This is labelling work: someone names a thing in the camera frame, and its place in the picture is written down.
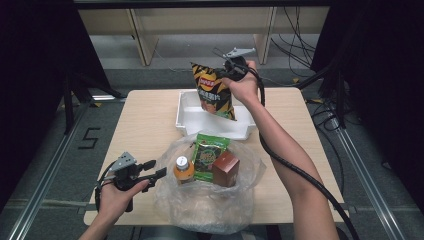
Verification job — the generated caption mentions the person's left hand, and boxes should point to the person's left hand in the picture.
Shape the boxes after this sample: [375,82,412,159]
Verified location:
[98,178,151,225]

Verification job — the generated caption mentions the white plastic bin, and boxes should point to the white plastic bin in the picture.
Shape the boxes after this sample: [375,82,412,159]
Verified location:
[175,89,260,142]

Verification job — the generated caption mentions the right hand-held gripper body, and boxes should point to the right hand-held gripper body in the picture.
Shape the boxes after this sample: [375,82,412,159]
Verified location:
[216,47,257,82]

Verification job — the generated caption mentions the green snack packet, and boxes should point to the green snack packet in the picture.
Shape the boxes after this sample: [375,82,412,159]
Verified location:
[191,132,232,184]

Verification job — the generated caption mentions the person's right hand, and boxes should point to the person's right hand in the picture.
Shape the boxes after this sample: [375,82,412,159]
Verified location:
[221,59,263,106]

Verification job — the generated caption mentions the black yellow chips bag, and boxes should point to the black yellow chips bag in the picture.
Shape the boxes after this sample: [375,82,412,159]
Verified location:
[190,61,238,122]

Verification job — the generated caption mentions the hand-held gripper cable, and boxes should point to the hand-held gripper cable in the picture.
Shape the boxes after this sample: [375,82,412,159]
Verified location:
[212,47,362,240]
[93,161,118,213]

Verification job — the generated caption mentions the left hand-held gripper cable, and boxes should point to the left hand-held gripper cable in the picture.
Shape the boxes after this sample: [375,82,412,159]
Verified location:
[93,161,118,213]

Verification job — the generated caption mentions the black floor cables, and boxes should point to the black floor cables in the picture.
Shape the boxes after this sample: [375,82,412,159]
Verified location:
[269,5,346,133]

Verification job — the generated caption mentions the orange juice bottle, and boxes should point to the orange juice bottle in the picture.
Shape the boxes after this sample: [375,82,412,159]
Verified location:
[172,155,196,186]

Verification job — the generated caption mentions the black curtain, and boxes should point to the black curtain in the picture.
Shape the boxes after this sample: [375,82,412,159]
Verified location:
[0,0,113,214]
[309,0,424,218]

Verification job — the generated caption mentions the right hand-held gripper cable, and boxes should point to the right hand-held gripper cable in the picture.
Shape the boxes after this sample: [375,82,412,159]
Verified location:
[212,47,362,240]

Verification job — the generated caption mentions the clear plastic bag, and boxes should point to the clear plastic bag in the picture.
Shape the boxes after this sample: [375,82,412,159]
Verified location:
[152,132,268,236]

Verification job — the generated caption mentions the light wooden desk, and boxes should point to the light wooden desk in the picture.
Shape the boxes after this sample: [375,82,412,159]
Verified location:
[77,5,332,67]

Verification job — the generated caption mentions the black metal stand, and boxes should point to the black metal stand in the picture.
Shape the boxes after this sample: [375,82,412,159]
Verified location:
[60,70,127,135]
[295,62,348,130]

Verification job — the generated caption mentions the brown box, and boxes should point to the brown box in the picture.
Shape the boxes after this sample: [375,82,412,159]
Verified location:
[211,150,241,189]

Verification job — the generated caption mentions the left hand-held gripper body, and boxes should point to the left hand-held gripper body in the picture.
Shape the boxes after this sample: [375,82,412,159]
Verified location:
[109,151,142,213]

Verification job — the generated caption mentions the metal floor rail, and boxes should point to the metal floor rail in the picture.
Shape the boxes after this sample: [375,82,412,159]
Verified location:
[334,127,408,240]
[5,99,92,240]

